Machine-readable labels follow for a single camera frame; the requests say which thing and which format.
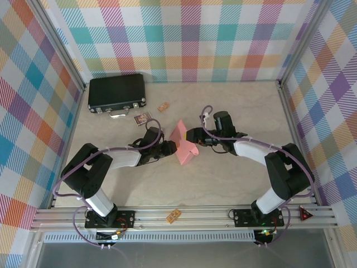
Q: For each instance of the pink paper box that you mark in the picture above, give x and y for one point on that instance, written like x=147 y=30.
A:
x=185 y=153

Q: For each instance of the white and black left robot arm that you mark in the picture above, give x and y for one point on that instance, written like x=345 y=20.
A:
x=99 y=202

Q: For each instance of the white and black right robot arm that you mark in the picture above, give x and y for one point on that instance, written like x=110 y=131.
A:
x=251 y=152

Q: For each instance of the purple card box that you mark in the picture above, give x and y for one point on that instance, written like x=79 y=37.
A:
x=142 y=118

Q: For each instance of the plain orange small box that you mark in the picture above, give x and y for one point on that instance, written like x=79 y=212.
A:
x=163 y=106

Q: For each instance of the orange small box with print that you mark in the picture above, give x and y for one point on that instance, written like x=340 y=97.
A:
x=173 y=216

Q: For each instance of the black briefcase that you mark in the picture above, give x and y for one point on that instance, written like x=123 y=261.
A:
x=115 y=90

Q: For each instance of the black electronics board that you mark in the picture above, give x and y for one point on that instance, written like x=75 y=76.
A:
x=263 y=236
x=110 y=236

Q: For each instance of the red triangle button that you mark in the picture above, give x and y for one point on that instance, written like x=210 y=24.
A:
x=306 y=215

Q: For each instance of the aluminium side rail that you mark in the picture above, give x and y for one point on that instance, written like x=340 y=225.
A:
x=288 y=111
x=67 y=145

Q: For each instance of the aluminium front frame rail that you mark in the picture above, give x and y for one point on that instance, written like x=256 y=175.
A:
x=209 y=217

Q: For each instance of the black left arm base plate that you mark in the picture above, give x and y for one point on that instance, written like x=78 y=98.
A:
x=127 y=219

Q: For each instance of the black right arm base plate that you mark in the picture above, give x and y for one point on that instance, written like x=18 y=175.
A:
x=241 y=217

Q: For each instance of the aluminium frame post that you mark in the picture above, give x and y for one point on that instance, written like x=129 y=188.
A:
x=57 y=42
x=301 y=42

